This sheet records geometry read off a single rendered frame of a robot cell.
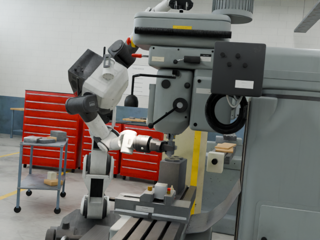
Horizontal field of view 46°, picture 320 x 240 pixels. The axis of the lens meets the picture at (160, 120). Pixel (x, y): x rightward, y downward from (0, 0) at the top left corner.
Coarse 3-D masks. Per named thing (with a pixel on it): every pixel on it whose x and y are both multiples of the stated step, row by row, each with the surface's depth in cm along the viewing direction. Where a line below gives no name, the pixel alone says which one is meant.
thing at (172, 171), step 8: (168, 160) 220; (176, 160) 220; (184, 160) 229; (160, 168) 219; (168, 168) 218; (176, 168) 217; (184, 168) 231; (160, 176) 219; (168, 176) 218; (176, 176) 217; (184, 176) 234; (168, 184) 218; (176, 184) 217; (184, 184) 236; (176, 192) 217
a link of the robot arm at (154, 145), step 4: (144, 136) 196; (148, 136) 196; (140, 140) 195; (144, 140) 194; (148, 140) 194; (152, 140) 194; (156, 140) 196; (160, 140) 198; (164, 140) 198; (140, 144) 194; (144, 144) 193; (148, 144) 194; (152, 144) 192; (156, 144) 190; (160, 144) 189; (140, 148) 195; (144, 148) 194; (148, 148) 195; (152, 148) 192; (156, 148) 189; (160, 148) 192; (144, 152) 198; (148, 152) 196; (160, 152) 191
